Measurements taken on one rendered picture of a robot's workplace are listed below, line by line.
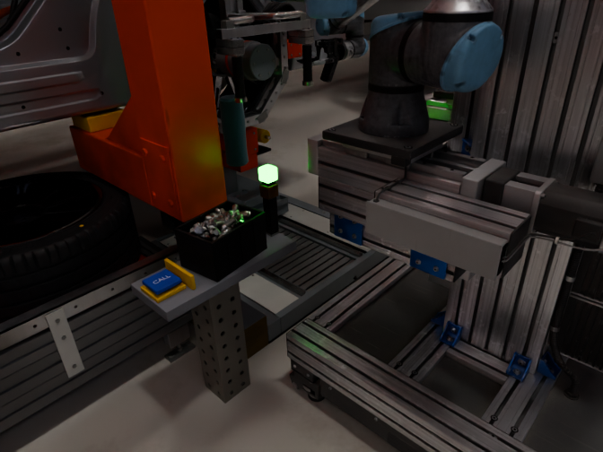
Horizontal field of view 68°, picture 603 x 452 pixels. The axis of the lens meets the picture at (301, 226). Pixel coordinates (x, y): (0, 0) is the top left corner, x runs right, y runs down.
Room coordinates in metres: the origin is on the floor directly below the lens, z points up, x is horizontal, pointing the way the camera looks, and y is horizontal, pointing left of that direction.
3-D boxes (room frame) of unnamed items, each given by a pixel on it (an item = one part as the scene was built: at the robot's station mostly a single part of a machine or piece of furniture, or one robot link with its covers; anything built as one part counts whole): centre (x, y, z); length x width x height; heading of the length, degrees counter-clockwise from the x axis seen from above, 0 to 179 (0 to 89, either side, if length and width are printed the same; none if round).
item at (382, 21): (0.97, -0.21, 0.98); 0.13 x 0.12 x 0.14; 32
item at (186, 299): (1.03, 0.23, 0.44); 0.43 x 0.17 x 0.03; 136
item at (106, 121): (1.59, 0.70, 0.71); 0.14 x 0.14 x 0.05; 46
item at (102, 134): (1.47, 0.57, 0.69); 0.52 x 0.17 x 0.35; 46
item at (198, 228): (1.04, 0.21, 0.51); 0.20 x 0.14 x 0.13; 143
